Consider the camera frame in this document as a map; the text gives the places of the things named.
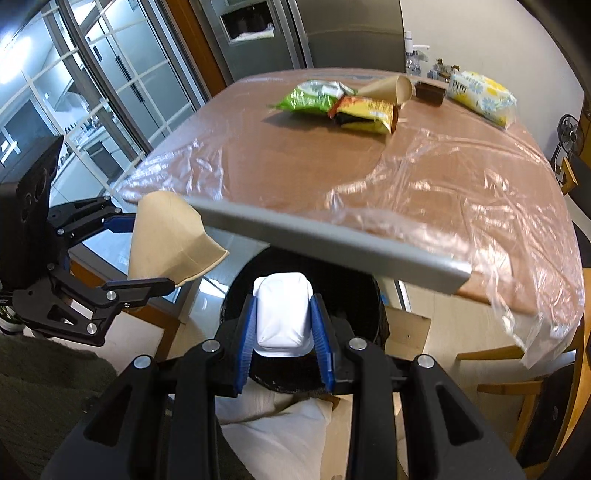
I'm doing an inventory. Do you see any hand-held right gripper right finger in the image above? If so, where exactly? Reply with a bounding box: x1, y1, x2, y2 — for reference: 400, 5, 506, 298
310, 293, 527, 480

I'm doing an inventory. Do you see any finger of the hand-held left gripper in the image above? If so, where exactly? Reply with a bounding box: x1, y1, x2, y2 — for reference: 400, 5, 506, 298
46, 196, 139, 250
14, 270, 178, 348

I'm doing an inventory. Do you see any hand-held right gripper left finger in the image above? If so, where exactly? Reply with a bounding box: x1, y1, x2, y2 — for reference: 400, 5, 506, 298
41, 293, 259, 480

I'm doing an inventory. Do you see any white plastic container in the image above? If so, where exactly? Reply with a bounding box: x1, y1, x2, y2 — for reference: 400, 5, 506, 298
252, 272, 315, 358

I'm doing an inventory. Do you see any brown paper cone cup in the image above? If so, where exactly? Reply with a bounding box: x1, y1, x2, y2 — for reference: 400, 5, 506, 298
358, 75, 415, 108
127, 190, 230, 288

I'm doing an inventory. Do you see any black trash bin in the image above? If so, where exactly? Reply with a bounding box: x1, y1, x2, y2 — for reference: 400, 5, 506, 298
221, 244, 393, 398

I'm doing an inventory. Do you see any long grey board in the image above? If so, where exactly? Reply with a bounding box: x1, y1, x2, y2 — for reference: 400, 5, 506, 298
193, 196, 472, 294

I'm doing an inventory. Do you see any white cloth bag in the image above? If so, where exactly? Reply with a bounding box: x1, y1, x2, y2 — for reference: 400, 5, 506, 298
215, 385, 335, 480

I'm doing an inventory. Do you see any glass sliding door white grid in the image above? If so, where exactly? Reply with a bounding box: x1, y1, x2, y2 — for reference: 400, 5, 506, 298
0, 0, 208, 204

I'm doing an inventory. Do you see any dark green cloth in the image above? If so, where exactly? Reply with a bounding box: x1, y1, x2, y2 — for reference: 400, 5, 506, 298
0, 335, 118, 480

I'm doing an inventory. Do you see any grey double-door refrigerator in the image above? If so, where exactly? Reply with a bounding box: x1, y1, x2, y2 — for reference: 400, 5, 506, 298
90, 18, 158, 123

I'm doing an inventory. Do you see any clear plastic table cover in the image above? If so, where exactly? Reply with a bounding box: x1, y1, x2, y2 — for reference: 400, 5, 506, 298
113, 69, 585, 370

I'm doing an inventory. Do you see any green snack bag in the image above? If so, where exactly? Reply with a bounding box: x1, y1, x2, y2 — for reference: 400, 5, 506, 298
269, 79, 358, 114

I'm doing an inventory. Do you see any white cloth in dispenser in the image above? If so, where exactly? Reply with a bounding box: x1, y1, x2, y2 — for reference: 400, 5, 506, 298
227, 25, 276, 46

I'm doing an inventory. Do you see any orange black snack bag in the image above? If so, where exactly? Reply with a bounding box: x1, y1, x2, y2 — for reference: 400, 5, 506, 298
328, 95, 399, 136

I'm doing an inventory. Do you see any dark brown tray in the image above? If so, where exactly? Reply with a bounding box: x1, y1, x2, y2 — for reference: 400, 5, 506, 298
414, 79, 446, 103

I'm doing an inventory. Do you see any yellow flowered tissue pack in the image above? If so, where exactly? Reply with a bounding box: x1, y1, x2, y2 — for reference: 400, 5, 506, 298
448, 70, 518, 129

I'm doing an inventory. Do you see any stainless steel refrigerator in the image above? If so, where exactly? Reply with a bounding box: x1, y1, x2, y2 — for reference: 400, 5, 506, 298
196, 0, 407, 88

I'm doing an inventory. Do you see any black standing fan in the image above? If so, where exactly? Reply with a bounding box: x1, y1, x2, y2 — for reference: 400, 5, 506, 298
551, 113, 580, 162

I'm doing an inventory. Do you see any wooden door frame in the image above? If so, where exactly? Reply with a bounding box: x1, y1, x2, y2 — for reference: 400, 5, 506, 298
166, 0, 227, 100

